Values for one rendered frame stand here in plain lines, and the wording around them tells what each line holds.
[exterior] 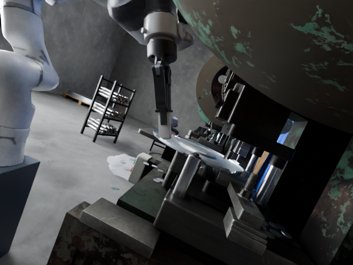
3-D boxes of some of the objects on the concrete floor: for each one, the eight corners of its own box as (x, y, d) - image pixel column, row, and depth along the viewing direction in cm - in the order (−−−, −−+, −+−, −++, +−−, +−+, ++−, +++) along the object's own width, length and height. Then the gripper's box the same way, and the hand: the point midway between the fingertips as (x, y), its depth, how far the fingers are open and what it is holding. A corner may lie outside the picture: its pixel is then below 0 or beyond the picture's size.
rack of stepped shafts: (94, 143, 259) (118, 81, 249) (78, 131, 279) (99, 73, 270) (117, 144, 297) (138, 91, 288) (100, 133, 317) (119, 83, 308)
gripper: (154, 55, 52) (156, 136, 53) (138, 32, 39) (143, 141, 40) (179, 53, 51) (182, 136, 52) (172, 29, 38) (176, 141, 39)
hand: (164, 125), depth 46 cm, fingers closed
